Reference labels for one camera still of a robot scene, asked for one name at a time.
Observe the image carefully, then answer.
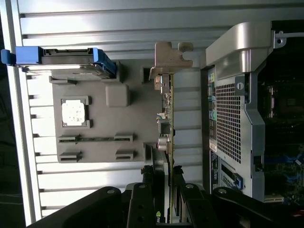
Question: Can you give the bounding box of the blue case latch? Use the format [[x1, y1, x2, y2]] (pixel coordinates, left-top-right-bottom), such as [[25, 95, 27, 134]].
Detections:
[[234, 173, 244, 190]]

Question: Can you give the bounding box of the grey plastic parts rack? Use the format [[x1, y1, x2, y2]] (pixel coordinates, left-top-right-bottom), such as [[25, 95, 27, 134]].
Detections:
[[48, 60, 171, 164]]

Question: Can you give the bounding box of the green RAM stick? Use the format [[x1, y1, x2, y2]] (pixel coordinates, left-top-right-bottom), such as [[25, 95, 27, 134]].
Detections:
[[76, 136, 116, 142]]

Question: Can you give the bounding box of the silver CPU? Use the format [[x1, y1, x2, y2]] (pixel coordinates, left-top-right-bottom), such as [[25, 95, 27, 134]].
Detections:
[[61, 99, 86, 126]]

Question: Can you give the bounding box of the open black PC case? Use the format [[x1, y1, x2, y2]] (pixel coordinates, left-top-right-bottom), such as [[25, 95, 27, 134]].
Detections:
[[200, 21, 304, 205]]

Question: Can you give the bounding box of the hard disk with blue bracket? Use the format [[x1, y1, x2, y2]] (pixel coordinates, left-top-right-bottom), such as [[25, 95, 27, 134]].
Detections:
[[0, 46, 117, 80]]

